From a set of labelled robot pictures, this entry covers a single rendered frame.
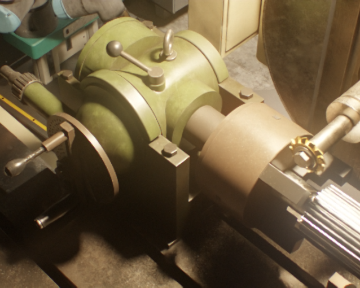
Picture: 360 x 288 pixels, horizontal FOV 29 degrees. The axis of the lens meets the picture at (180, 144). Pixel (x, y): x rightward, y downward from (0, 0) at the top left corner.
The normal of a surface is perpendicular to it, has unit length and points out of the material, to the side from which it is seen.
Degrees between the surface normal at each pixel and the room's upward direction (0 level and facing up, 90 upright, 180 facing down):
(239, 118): 6
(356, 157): 90
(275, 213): 65
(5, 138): 0
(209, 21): 90
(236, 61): 0
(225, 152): 43
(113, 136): 54
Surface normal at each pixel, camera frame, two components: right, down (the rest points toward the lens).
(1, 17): -0.30, 0.79
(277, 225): -0.64, 0.19
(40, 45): 0.76, 0.48
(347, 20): -0.71, 0.53
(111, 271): 0.00, -0.66
